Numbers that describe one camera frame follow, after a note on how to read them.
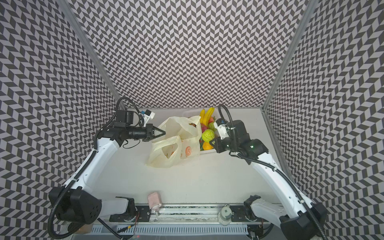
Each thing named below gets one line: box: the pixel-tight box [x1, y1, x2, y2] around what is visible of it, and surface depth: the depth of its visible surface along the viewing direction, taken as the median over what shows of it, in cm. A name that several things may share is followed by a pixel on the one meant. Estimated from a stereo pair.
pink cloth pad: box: [147, 192, 163, 209], surface depth 72 cm
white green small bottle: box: [218, 204, 233, 226], surface depth 66 cm
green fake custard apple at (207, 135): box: [201, 129, 215, 143], surface depth 74 cm
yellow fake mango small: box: [202, 141, 214, 151], surface depth 88 cm
